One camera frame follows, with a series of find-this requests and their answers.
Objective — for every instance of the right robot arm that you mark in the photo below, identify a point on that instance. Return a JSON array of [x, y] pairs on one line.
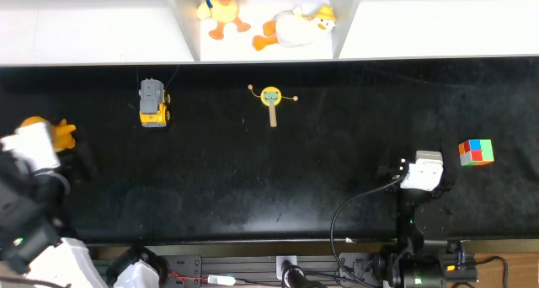
[[407, 220]]

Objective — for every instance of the mounting rail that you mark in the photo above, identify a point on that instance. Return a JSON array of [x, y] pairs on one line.
[[252, 267]]

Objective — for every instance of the many-coloured puzzle cube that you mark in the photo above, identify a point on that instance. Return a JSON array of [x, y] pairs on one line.
[[476, 153]]

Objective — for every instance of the white plush duck yellow hat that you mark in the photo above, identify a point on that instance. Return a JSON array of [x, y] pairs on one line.
[[299, 29]]

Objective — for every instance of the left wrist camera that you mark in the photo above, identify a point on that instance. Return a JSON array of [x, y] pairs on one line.
[[33, 147]]

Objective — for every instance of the yellow rubber duck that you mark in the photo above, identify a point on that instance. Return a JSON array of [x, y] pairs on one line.
[[63, 136]]

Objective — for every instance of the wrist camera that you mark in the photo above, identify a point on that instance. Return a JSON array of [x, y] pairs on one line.
[[422, 175], [33, 147]]

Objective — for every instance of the white shelf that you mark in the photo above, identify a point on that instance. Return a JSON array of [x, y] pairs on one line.
[[92, 31]]

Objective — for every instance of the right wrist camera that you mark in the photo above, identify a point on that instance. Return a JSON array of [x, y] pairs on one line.
[[422, 175]]

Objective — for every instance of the grey and yellow toy truck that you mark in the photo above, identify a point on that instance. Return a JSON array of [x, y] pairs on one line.
[[152, 107]]

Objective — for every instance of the yellow wooden rattle drum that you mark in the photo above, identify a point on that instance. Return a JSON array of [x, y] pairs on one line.
[[270, 97]]

